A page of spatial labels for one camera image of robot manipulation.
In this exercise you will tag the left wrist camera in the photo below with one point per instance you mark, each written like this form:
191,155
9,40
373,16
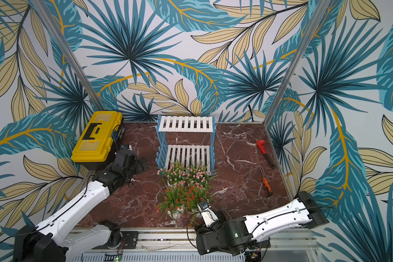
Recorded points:
126,146

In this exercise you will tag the red pipe wrench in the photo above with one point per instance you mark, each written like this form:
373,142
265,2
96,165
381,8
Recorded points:
261,145

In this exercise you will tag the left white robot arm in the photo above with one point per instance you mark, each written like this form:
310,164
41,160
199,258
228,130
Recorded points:
49,241

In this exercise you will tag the orange handled screwdriver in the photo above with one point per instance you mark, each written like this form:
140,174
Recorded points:
266,184

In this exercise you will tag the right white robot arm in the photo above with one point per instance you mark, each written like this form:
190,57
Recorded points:
302,211

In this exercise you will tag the white perforated cable tray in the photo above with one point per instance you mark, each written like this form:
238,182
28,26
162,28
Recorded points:
158,257

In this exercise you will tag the yellow black toolbox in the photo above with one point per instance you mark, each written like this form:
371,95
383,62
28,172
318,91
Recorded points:
100,141

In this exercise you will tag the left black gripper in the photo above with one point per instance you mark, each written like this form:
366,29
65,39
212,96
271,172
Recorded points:
140,168

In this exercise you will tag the left aluminium corner post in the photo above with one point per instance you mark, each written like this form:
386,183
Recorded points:
55,31

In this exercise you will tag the right aluminium corner post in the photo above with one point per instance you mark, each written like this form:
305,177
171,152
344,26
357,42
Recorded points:
299,52

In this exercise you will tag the pink flower pot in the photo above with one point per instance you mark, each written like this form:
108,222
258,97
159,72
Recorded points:
175,175
199,176

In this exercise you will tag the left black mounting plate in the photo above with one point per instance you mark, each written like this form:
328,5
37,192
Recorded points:
127,239

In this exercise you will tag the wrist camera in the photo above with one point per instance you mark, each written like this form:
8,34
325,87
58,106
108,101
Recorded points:
126,146
208,215

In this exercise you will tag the aluminium corner post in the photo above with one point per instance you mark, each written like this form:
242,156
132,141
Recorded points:
55,31
299,52

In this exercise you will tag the red flower pot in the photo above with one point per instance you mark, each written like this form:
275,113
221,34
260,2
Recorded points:
194,195
173,202

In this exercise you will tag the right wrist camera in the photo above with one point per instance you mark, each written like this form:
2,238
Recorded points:
208,215

